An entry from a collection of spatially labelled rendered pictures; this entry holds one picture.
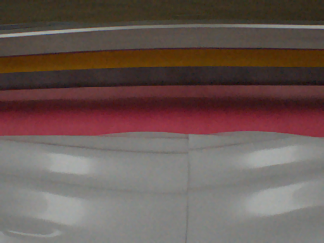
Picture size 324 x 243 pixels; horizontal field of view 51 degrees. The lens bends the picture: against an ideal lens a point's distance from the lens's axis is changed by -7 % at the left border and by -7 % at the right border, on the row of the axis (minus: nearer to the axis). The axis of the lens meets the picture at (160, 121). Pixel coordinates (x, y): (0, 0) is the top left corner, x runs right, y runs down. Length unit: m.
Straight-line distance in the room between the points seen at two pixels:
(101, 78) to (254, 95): 0.08
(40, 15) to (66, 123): 0.05
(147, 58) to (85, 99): 0.04
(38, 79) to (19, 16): 0.04
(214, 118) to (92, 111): 0.06
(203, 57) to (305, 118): 0.05
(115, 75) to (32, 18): 0.05
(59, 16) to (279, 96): 0.11
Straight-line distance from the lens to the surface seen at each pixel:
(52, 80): 0.19
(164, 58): 0.17
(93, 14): 0.16
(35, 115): 0.18
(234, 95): 0.18
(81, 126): 0.16
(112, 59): 0.17
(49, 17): 0.17
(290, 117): 0.16
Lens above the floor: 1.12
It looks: 34 degrees down
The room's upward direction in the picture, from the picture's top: 4 degrees counter-clockwise
